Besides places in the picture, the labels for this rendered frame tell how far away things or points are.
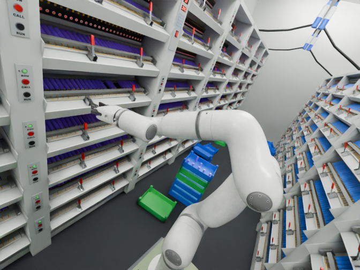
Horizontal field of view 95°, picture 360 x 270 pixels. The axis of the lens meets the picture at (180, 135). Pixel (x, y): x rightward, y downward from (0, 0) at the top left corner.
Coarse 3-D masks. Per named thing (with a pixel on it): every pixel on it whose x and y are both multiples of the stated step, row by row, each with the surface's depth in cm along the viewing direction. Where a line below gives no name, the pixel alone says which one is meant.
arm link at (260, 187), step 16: (208, 112) 47; (224, 112) 45; (240, 112) 43; (208, 128) 45; (224, 128) 43; (240, 128) 42; (256, 128) 42; (240, 144) 42; (256, 144) 41; (240, 160) 42; (256, 160) 40; (272, 160) 39; (240, 176) 40; (256, 176) 38; (272, 176) 37; (240, 192) 40; (256, 192) 37; (272, 192) 36; (256, 208) 38; (272, 208) 37
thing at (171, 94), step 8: (168, 80) 141; (176, 80) 152; (184, 80) 165; (168, 88) 132; (176, 88) 141; (184, 88) 152; (192, 88) 165; (168, 96) 129; (176, 96) 137; (184, 96) 147; (192, 96) 160
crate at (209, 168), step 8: (192, 152) 165; (184, 160) 150; (192, 160) 166; (200, 160) 166; (192, 168) 149; (200, 168) 159; (208, 168) 163; (216, 168) 159; (200, 176) 148; (208, 176) 145
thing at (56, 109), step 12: (48, 72) 71; (60, 72) 74; (72, 72) 78; (84, 72) 82; (96, 72) 88; (144, 84) 111; (72, 96) 74; (84, 96) 78; (144, 96) 108; (48, 108) 64; (60, 108) 67; (72, 108) 70; (84, 108) 74
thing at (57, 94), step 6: (72, 90) 73; (78, 90) 75; (84, 90) 77; (90, 90) 79; (96, 90) 82; (102, 90) 85; (108, 90) 87; (114, 90) 90; (120, 90) 93; (126, 90) 97; (138, 90) 105; (48, 96) 66; (54, 96) 67; (60, 96) 69; (66, 96) 72; (78, 96) 74; (96, 96) 82
